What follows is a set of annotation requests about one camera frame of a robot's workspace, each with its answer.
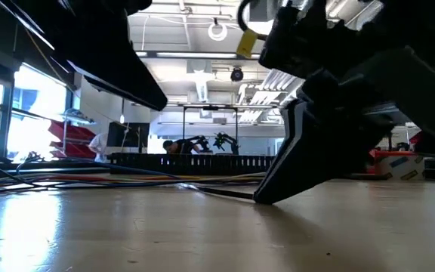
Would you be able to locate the black background station frame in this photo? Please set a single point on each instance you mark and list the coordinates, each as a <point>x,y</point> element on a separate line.
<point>210,107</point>

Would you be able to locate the person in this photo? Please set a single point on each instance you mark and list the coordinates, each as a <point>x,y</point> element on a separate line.
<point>98,145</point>
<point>181,146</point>

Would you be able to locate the black background robot arm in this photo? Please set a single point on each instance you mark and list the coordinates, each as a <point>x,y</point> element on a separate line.
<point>227,141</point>
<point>202,143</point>

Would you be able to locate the black round ceiling fixture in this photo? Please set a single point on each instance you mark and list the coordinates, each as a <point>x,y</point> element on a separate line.
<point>236,75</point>

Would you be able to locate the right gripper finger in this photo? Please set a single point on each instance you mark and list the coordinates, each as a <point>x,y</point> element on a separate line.
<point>327,151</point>
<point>291,124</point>

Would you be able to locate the red storage bin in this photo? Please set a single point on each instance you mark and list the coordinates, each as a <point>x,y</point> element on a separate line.
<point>74,150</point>
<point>70,132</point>

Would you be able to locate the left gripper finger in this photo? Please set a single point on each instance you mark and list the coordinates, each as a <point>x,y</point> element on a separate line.
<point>100,56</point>

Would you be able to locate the grey metal shelf rack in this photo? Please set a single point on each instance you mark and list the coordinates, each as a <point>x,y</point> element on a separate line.
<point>78,120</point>

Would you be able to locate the red and white box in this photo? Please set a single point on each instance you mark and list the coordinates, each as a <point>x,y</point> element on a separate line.
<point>398,166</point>

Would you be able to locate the black monitor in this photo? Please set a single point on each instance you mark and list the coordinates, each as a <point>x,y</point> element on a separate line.
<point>127,134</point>

